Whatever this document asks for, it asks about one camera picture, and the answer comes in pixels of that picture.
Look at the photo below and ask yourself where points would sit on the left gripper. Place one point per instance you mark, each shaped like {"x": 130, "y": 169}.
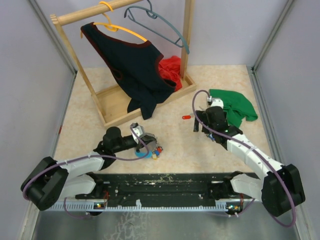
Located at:
{"x": 145, "y": 139}

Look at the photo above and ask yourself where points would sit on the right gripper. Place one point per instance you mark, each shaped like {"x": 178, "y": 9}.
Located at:
{"x": 202, "y": 115}

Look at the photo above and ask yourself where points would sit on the key with red tag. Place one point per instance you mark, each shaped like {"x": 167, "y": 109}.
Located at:
{"x": 187, "y": 117}

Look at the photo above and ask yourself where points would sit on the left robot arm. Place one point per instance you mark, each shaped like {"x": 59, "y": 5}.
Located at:
{"x": 53, "y": 180}

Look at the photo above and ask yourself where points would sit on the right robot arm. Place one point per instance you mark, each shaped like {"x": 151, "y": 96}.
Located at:
{"x": 277, "y": 186}

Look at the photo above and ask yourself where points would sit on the green cloth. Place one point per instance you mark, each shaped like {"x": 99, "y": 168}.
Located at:
{"x": 236, "y": 106}

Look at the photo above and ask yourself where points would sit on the wooden clothes rack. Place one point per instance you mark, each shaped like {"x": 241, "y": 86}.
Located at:
{"x": 112, "y": 102}

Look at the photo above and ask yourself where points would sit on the red cloth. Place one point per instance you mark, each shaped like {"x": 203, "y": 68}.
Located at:
{"x": 169, "y": 68}

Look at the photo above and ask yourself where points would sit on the navy tank top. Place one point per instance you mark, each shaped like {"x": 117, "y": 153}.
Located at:
{"x": 135, "y": 68}

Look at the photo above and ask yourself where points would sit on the blue-grey hanger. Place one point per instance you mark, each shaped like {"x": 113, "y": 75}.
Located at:
{"x": 147, "y": 18}

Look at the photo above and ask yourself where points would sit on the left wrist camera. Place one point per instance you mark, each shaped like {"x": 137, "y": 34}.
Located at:
{"x": 137, "y": 131}

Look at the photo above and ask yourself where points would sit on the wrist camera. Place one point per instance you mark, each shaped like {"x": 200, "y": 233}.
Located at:
{"x": 137, "y": 131}
{"x": 214, "y": 102}

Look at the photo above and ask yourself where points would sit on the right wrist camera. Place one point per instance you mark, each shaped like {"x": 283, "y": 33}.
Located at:
{"x": 214, "y": 102}

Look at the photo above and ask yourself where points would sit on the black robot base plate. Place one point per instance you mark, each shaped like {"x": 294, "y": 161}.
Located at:
{"x": 161, "y": 190}

